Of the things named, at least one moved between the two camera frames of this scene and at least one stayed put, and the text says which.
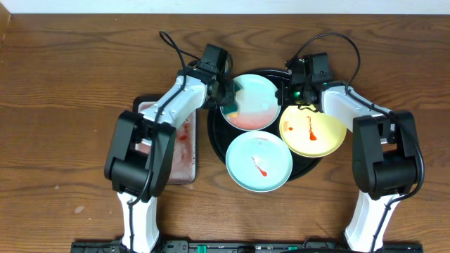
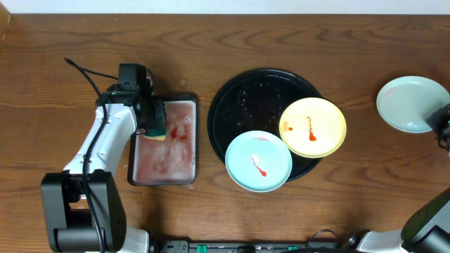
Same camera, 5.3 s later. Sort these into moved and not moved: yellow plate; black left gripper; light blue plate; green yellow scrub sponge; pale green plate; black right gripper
Moved: pale green plate; black left gripper; green yellow scrub sponge; black right gripper
Not moved: yellow plate; light blue plate
